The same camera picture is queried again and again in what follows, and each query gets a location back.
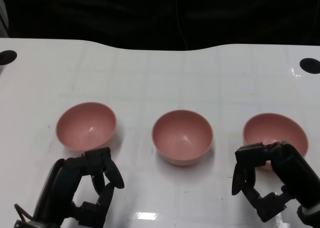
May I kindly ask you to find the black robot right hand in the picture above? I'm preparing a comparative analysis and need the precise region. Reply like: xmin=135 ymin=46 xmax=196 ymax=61
xmin=231 ymin=140 xmax=320 ymax=223

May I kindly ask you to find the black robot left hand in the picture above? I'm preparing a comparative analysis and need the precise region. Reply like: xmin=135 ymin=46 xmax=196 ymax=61
xmin=32 ymin=147 xmax=125 ymax=228

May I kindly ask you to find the pink plastic bowl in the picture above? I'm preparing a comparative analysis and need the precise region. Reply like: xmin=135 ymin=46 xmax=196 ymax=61
xmin=151 ymin=109 xmax=214 ymax=166
xmin=55 ymin=102 xmax=118 ymax=153
xmin=242 ymin=113 xmax=309 ymax=171

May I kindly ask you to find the black round table grommet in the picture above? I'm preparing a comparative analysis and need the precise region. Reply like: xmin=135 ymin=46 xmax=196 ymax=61
xmin=299 ymin=58 xmax=320 ymax=75
xmin=0 ymin=50 xmax=18 ymax=65

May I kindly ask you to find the black cloth backdrop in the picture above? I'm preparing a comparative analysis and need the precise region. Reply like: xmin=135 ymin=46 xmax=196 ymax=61
xmin=0 ymin=0 xmax=320 ymax=51

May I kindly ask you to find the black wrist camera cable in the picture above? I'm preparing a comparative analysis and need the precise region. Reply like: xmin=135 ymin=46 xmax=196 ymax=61
xmin=13 ymin=203 xmax=34 ymax=221

